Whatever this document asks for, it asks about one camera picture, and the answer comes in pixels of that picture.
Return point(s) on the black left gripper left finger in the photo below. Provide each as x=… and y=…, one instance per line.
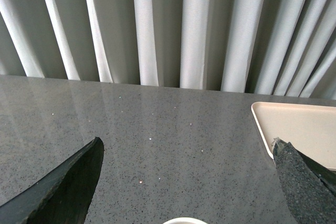
x=64, y=194

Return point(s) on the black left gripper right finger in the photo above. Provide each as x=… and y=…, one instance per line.
x=309, y=187

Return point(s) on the white smiley face mug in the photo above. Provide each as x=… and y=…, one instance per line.
x=184, y=220

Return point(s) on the beige rectangular tray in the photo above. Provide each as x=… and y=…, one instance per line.
x=309, y=128

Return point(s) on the grey pleated curtain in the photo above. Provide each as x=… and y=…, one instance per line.
x=278, y=47

